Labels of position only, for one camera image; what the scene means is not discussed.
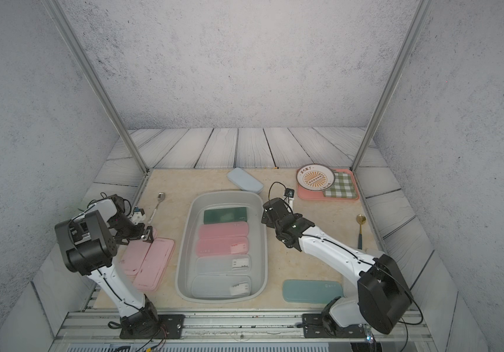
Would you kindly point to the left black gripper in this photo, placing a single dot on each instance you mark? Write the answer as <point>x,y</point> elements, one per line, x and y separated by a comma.
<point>140,228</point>

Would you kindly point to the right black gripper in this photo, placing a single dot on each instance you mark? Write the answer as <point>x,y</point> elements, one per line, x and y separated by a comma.
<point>264,217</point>

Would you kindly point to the pink pencil case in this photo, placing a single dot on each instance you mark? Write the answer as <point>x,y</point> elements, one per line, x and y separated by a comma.
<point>223,230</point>
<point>222,246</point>
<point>154,265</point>

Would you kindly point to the dark green pencil case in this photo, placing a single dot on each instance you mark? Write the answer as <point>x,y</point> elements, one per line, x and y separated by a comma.
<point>225,215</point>

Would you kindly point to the clear translucent pencil case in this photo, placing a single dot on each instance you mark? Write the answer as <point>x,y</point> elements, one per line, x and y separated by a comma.
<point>223,265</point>

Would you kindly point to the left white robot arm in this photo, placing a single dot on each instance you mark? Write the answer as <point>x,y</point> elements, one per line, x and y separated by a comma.
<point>89,243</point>

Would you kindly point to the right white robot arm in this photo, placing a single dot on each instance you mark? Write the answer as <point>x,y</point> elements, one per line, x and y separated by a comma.
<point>382,296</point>

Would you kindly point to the light blue pencil case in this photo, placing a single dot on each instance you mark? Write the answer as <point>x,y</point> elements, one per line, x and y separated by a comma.
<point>245,181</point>

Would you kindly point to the grey plastic storage box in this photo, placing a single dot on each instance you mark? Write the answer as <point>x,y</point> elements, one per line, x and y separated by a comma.
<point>257,238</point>

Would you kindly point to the teal pencil case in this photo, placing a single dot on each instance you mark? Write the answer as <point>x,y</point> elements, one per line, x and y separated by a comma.
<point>311,291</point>

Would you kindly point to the pink tray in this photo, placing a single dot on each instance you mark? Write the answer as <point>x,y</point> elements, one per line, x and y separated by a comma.
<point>318,196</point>

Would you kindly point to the silver spoon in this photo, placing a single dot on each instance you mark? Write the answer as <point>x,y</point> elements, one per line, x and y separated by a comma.
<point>160,198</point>

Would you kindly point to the round patterned plate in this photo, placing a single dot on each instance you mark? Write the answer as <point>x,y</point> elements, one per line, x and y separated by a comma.
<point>315,177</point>

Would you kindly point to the green checkered cloth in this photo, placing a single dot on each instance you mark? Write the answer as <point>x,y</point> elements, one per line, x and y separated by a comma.
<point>343,187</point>

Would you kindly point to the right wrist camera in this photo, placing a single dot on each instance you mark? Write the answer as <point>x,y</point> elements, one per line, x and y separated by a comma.
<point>289,197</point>

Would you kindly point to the gold spoon dark handle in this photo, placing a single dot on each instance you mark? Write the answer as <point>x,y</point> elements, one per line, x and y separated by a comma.
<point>361,220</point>

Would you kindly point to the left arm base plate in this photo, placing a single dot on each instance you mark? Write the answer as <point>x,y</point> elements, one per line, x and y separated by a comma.
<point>142,327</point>

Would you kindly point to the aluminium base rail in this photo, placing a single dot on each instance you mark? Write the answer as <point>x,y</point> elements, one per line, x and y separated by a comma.
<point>243,326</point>

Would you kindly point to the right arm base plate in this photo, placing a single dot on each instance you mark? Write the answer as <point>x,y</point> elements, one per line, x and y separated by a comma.
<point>317,326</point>

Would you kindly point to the left aluminium frame post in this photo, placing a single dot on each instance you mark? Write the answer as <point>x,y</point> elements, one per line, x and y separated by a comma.
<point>62,24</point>

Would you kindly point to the aluminium frame post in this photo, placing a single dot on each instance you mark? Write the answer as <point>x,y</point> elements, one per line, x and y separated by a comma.
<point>62,24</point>
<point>407,47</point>

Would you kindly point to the right aluminium frame post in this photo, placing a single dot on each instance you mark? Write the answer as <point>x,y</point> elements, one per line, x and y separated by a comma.
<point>407,47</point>

